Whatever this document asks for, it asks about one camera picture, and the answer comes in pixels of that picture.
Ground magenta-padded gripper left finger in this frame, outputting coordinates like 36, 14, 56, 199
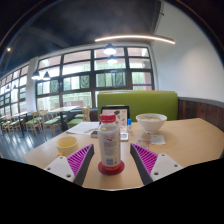
44, 143, 95, 186

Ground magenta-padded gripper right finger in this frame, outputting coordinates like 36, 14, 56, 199
129, 143, 184, 186

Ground red-capped clear drink bottle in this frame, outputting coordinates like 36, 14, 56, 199
97, 113, 122, 169

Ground small clear packet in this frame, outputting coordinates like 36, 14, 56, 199
135, 139, 152, 149

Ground white paper sheets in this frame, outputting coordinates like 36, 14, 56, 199
66, 121, 100, 136

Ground flat round red coaster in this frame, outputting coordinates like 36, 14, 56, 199
97, 159, 126, 176

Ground white bowl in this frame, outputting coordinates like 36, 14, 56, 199
135, 112, 168, 135

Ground small blue-capped bottle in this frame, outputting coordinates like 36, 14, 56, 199
126, 117, 133, 133

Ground wooden dining table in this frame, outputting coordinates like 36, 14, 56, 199
13, 111, 34, 118
48, 105, 81, 114

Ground black laptop with stickers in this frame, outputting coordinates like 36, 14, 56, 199
100, 105, 131, 128

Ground green upholstered bench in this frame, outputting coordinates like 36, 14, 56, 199
96, 90, 179, 122

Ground group of wooden chairs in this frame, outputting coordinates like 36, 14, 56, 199
0, 106, 92, 134

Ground long curved ceiling light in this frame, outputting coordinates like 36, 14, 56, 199
94, 34, 176, 45

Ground cream mug with yellow handle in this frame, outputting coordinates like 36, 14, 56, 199
55, 135, 80, 158

